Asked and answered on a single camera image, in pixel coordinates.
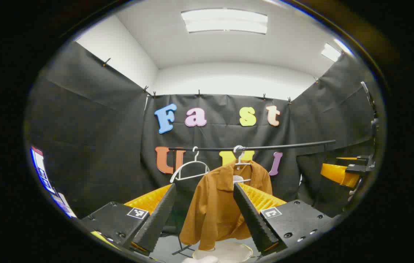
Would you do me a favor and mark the black backdrop cloth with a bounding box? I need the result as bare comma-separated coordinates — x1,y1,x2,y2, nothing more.
26,42,379,220

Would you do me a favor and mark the small ceiling light panel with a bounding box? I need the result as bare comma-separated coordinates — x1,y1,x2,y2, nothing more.
321,43,342,62

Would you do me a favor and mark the large ceiling light panel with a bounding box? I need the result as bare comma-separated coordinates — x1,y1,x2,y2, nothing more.
181,8,268,34

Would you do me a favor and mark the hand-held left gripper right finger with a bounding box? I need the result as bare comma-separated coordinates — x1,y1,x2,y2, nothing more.
233,182,335,256

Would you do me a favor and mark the white clothes hanger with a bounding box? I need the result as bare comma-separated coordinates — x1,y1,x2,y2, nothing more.
233,145,253,183
170,146,211,183

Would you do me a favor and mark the brown jacket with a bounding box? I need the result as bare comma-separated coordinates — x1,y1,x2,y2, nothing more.
179,160,273,251

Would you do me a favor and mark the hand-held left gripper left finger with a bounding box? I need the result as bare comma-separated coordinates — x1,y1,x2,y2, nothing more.
82,183,177,256

